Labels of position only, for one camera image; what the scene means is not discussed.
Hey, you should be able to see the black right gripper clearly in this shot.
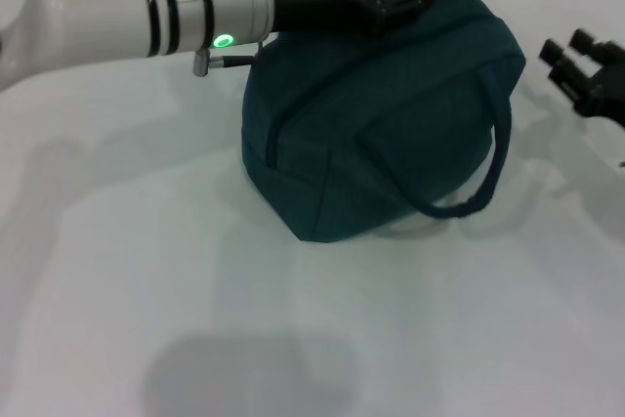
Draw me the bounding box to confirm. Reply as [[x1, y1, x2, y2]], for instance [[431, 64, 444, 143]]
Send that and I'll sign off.
[[538, 27, 625, 133]]

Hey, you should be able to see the dark teal zipper bag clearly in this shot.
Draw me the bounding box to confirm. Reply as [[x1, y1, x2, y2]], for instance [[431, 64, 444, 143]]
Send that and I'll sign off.
[[240, 0, 527, 245]]

